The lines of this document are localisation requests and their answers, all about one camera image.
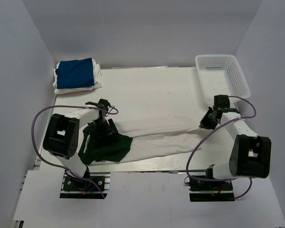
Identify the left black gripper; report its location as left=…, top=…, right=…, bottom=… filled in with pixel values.
left=87, top=118, right=117, bottom=146

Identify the white green raglan t shirt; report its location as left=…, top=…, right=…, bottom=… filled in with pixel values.
left=78, top=116, right=202, bottom=165

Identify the blue t shirt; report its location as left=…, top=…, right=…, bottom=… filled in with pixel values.
left=55, top=58, right=95, bottom=89

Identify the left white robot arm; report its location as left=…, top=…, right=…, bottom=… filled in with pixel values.
left=43, top=99, right=118, bottom=190

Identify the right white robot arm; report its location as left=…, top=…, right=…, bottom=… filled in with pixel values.
left=199, top=95, right=272, bottom=190

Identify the white plastic basket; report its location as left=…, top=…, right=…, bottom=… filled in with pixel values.
left=195, top=54, right=251, bottom=106

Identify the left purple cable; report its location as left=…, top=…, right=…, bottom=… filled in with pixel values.
left=32, top=105, right=119, bottom=199

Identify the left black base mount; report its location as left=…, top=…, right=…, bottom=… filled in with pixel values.
left=60, top=173, right=110, bottom=199

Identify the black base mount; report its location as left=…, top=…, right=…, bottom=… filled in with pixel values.
left=60, top=173, right=110, bottom=199
left=184, top=165, right=235, bottom=202

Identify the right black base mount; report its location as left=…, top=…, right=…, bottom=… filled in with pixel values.
left=184, top=165, right=235, bottom=202

